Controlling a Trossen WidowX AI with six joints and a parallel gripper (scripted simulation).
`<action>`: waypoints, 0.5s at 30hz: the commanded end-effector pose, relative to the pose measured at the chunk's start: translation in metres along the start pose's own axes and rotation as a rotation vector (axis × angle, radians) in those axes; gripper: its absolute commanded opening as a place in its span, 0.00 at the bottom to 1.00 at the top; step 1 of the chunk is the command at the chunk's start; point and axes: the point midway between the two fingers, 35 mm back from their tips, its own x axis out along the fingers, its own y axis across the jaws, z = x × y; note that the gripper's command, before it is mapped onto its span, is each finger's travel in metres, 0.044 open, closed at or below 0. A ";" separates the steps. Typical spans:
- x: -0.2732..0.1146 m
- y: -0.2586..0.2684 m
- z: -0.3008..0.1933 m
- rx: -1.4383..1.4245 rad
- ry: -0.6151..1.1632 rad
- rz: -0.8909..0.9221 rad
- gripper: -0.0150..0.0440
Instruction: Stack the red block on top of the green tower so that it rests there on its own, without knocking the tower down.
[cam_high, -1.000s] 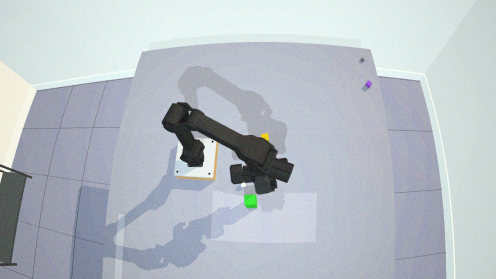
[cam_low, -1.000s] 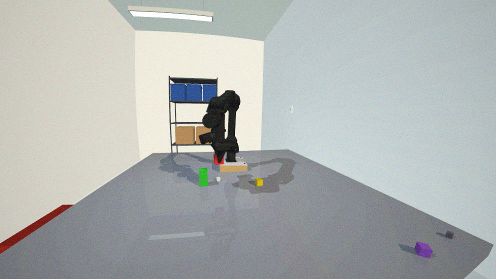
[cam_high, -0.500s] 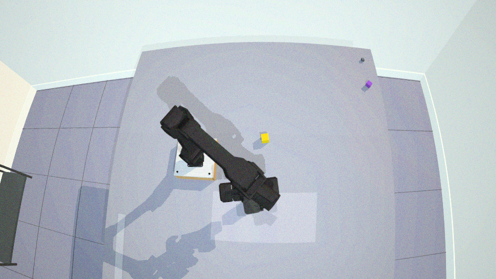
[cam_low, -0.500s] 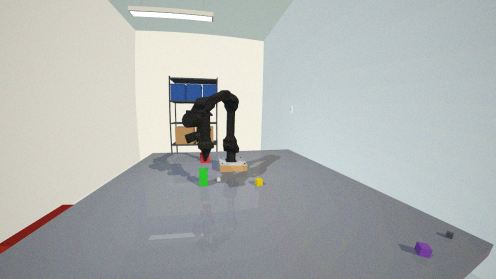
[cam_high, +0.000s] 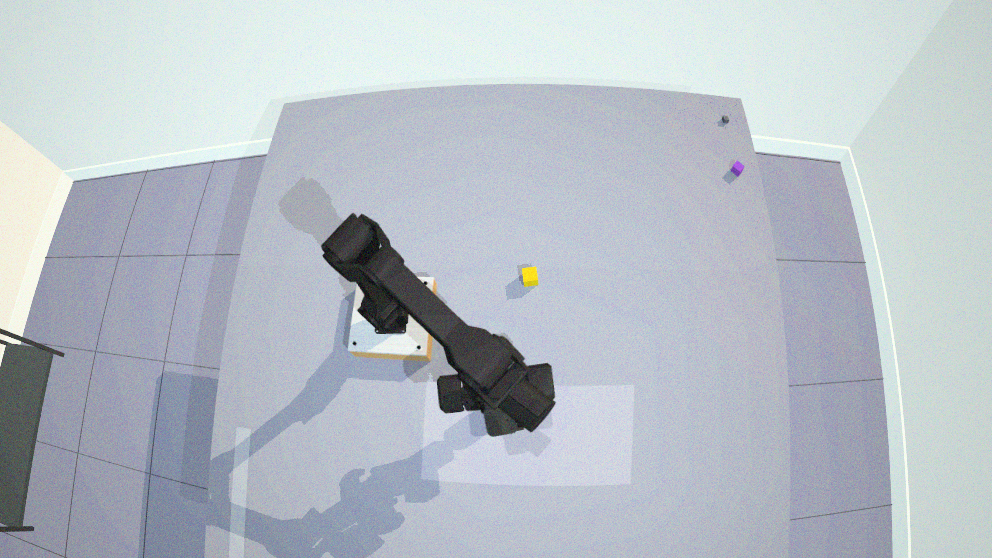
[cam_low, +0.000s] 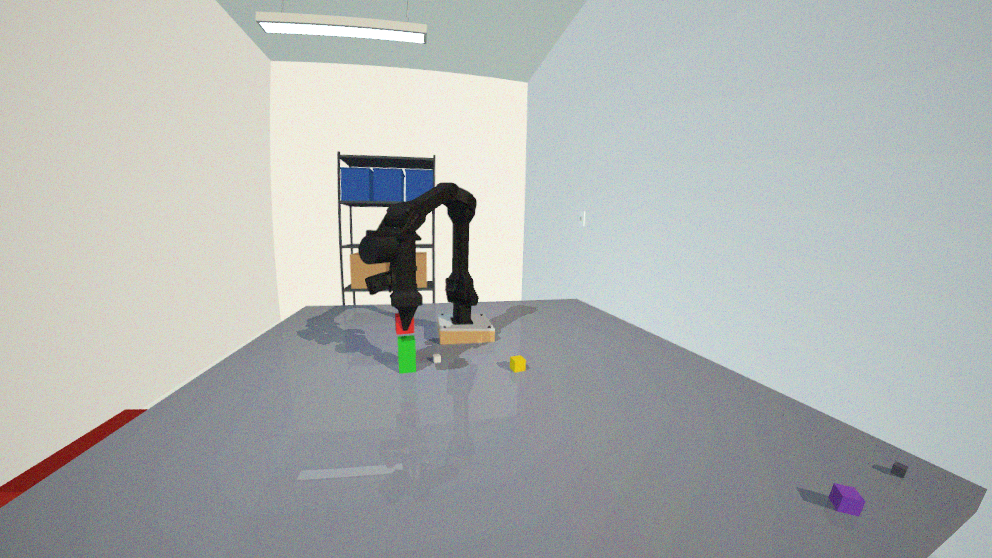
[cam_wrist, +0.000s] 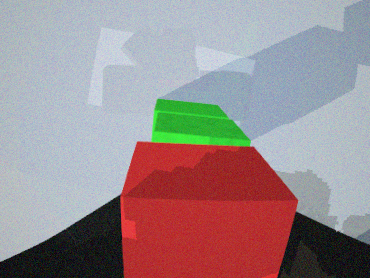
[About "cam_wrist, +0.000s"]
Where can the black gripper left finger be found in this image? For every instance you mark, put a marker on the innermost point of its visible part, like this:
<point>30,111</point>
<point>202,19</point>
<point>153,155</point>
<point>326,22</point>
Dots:
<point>91,248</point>

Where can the green block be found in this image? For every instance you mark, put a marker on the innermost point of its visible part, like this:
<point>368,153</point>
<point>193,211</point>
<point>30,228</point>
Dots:
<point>187,108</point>
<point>190,129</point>

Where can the red block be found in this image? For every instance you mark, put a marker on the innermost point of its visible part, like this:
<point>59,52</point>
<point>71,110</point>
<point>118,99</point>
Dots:
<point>203,211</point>

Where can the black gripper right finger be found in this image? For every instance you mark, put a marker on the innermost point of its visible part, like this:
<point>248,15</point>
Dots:
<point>317,251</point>

